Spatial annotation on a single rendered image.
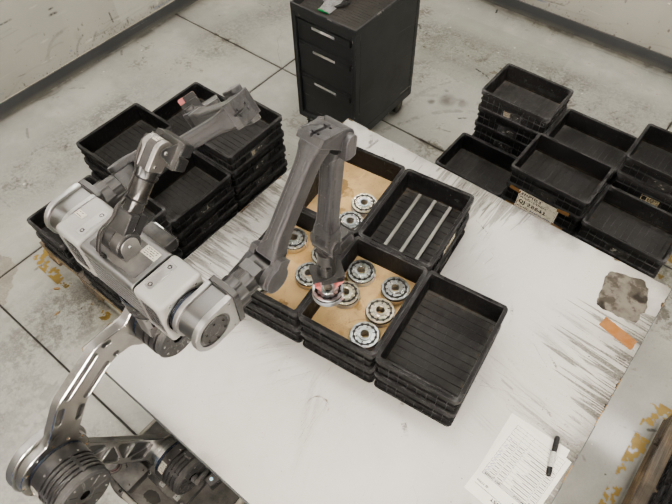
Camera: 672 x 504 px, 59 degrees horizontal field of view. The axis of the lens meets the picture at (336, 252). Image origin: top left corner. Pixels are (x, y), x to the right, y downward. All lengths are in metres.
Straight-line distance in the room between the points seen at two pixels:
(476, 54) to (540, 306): 2.65
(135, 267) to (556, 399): 1.47
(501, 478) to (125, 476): 1.43
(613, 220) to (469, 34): 2.18
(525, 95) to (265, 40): 2.10
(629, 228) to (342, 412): 1.77
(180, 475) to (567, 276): 1.66
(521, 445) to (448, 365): 0.35
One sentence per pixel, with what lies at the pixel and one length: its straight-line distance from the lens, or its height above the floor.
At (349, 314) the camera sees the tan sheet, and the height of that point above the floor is 0.83.
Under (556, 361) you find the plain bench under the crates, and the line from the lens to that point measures 2.29.
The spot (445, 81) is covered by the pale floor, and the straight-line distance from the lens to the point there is 4.37.
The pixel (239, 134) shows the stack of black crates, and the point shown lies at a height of 0.49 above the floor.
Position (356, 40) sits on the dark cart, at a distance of 3.21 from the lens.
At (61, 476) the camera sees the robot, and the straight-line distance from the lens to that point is 1.93.
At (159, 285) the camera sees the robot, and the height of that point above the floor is 1.53.
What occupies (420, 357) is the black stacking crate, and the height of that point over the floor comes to 0.83.
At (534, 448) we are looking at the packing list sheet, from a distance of 2.14.
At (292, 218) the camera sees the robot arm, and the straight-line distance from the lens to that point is 1.42.
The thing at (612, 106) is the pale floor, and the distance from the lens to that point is 4.47.
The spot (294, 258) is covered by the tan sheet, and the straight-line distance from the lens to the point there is 2.25.
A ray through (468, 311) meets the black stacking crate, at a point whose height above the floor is 0.83.
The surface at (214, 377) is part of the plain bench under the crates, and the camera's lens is 2.19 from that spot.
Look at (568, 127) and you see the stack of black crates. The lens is 3.60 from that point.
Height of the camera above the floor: 2.66
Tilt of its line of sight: 54 degrees down
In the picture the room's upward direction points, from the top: 2 degrees counter-clockwise
